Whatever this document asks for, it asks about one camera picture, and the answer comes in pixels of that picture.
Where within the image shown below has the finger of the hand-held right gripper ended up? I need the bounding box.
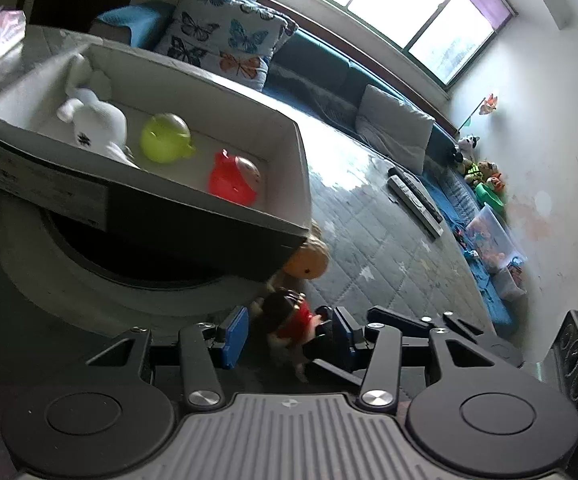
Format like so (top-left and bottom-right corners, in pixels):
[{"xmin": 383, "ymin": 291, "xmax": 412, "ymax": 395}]
[
  {"xmin": 303, "ymin": 304, "xmax": 370, "ymax": 387},
  {"xmin": 366, "ymin": 309, "xmax": 526, "ymax": 368}
]

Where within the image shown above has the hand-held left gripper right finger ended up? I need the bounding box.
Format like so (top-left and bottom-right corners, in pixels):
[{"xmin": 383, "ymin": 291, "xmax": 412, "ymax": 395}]
[{"xmin": 331, "ymin": 306, "xmax": 476, "ymax": 409}]

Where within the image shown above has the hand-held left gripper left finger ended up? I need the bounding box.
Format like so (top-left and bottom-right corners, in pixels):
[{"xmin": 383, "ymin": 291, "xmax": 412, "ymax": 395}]
[{"xmin": 85, "ymin": 305, "xmax": 250, "ymax": 409}]

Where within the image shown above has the black haired red doll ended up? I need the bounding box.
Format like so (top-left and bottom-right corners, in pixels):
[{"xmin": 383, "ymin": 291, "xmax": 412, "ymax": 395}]
[{"xmin": 251, "ymin": 287, "xmax": 327, "ymax": 381}]

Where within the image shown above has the black and white cardboard box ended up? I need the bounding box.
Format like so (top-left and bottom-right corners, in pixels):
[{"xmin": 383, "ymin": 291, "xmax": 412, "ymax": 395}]
[{"xmin": 0, "ymin": 40, "xmax": 315, "ymax": 281}]

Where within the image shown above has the red round toy figure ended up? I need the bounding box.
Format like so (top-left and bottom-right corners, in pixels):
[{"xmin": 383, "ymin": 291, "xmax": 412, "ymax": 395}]
[{"xmin": 208, "ymin": 149, "xmax": 262, "ymax": 206}]

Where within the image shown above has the green round toy figure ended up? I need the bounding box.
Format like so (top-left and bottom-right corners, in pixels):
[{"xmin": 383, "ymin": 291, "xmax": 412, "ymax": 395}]
[{"xmin": 140, "ymin": 113, "xmax": 197, "ymax": 164}]

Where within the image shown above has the white rabbit plush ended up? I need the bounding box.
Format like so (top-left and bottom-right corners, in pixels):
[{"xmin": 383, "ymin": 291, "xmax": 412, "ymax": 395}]
[{"xmin": 56, "ymin": 52, "xmax": 140, "ymax": 168}]

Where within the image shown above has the small clear plastic bin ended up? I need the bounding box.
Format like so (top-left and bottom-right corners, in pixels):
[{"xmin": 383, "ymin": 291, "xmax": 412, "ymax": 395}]
[{"xmin": 496, "ymin": 265, "xmax": 528, "ymax": 301}]

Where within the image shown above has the orange bear toy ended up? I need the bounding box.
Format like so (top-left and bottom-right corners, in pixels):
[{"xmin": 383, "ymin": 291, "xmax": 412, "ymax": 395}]
[{"xmin": 269, "ymin": 220, "xmax": 331, "ymax": 291}]

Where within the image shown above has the clear plastic toy bin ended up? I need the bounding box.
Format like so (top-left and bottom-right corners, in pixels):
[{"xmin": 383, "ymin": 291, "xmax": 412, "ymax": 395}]
[{"xmin": 464, "ymin": 205, "xmax": 528, "ymax": 273}]

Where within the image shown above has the grey remote control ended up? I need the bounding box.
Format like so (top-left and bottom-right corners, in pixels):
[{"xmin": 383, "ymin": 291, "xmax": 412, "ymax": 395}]
[
  {"xmin": 388, "ymin": 167, "xmax": 444, "ymax": 223},
  {"xmin": 388, "ymin": 176, "xmax": 442, "ymax": 239}
]

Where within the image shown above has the green plastic toy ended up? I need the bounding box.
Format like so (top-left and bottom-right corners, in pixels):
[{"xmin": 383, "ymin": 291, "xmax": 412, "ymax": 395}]
[{"xmin": 475, "ymin": 182, "xmax": 508, "ymax": 207}]

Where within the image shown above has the brown plush toy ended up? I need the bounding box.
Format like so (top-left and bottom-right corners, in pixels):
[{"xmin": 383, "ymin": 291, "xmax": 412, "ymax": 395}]
[{"xmin": 464, "ymin": 160, "xmax": 500, "ymax": 186}]

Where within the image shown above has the black and white cow plush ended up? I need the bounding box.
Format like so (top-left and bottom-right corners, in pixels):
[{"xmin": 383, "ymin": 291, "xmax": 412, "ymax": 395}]
[{"xmin": 451, "ymin": 135, "xmax": 480, "ymax": 166}]

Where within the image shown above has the plain grey pillow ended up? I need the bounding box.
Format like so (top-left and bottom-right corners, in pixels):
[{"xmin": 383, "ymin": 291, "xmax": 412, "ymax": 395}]
[{"xmin": 355, "ymin": 84, "xmax": 436, "ymax": 173}]

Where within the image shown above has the colourful pinwheel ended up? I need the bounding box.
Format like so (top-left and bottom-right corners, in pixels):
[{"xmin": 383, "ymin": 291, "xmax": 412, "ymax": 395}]
[{"xmin": 456, "ymin": 94, "xmax": 500, "ymax": 133}]

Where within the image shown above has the blue sofa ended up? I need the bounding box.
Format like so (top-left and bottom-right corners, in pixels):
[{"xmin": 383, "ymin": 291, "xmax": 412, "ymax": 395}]
[{"xmin": 89, "ymin": 2, "xmax": 514, "ymax": 331}]

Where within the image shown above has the butterfly print pillow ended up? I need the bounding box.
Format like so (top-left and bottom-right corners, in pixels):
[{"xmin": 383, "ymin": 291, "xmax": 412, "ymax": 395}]
[{"xmin": 153, "ymin": 0, "xmax": 300, "ymax": 92}]

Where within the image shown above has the large window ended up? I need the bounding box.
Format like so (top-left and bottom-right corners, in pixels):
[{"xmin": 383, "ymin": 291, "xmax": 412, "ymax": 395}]
[{"xmin": 261, "ymin": 0, "xmax": 514, "ymax": 91}]

